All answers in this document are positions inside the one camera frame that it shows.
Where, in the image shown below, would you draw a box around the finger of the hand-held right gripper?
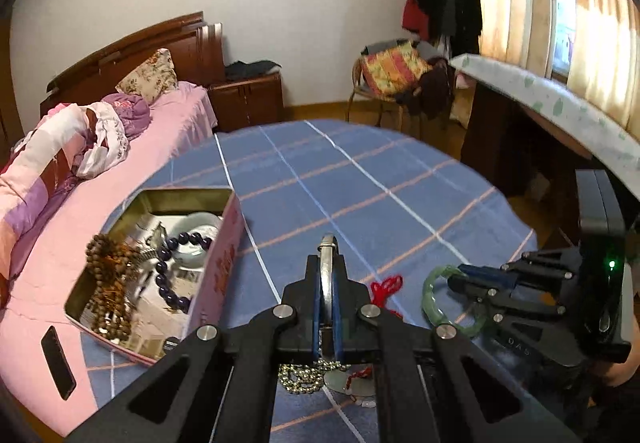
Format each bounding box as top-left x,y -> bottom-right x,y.
457,250 -> 582,295
447,274 -> 569,325

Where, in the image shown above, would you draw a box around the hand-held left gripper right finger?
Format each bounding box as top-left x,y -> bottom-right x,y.
332,254 -> 582,443

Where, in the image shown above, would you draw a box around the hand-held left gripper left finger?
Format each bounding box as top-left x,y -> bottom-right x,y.
65,254 -> 325,443

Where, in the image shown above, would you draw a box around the silver bangle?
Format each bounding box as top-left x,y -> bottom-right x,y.
317,233 -> 346,360

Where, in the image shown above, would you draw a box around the green jade bangle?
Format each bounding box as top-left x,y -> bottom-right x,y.
422,265 -> 489,337

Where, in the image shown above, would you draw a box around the pink tin box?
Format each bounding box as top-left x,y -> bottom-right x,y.
64,188 -> 245,368

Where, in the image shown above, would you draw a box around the white jade bangle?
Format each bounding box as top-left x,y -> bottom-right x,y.
167,212 -> 224,270

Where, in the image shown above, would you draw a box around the purple bead bracelet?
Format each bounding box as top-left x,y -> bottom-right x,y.
154,232 -> 215,315

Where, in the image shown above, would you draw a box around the silver wristwatch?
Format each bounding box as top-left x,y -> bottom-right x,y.
132,223 -> 169,270

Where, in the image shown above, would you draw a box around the brown bead necklace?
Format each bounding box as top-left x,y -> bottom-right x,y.
82,233 -> 152,340

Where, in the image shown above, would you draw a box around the blue checked tablecloth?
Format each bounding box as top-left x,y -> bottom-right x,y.
80,119 -> 539,443

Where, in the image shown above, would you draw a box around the dark wooden desk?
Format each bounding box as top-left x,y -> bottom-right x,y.
460,78 -> 602,245

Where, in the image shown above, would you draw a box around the pale green patterned desk cover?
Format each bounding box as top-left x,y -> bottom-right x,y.
450,53 -> 640,205

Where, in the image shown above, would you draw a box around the dark brown garment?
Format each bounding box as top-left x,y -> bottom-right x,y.
395,58 -> 456,120

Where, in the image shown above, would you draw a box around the wooden nightstand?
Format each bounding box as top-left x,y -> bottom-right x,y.
207,72 -> 285,133

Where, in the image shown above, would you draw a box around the bed with pink sheet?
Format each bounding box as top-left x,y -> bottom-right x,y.
0,80 -> 217,439

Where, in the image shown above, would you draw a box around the colourful patterned cushion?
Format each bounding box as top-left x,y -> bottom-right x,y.
360,46 -> 434,98

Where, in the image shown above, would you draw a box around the dark folded clothes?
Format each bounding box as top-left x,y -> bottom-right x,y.
224,59 -> 282,80

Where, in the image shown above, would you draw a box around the purple blanket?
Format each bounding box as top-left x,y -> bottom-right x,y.
100,93 -> 152,142

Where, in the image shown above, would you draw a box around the window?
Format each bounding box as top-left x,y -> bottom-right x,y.
552,0 -> 577,80

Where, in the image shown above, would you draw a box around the red hanging garment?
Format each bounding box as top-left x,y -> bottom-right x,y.
402,0 -> 431,42

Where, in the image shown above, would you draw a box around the black smartphone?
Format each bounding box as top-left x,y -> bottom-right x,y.
40,325 -> 78,402

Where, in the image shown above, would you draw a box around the floral pillow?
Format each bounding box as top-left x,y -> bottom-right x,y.
115,48 -> 180,105

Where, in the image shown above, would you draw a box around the wooden bed headboard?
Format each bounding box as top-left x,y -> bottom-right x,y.
40,12 -> 225,117

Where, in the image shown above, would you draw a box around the pink patchwork quilt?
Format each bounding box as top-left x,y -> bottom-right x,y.
0,102 -> 134,270

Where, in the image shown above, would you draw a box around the red knotted string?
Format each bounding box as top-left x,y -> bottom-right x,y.
369,274 -> 405,320

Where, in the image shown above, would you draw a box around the gold bead chain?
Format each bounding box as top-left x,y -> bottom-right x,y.
277,360 -> 352,394

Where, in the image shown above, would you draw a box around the pale pendant with red cord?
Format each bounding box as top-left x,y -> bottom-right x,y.
325,365 -> 379,410

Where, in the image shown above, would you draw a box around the metal frame chair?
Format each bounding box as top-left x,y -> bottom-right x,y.
347,38 -> 456,130

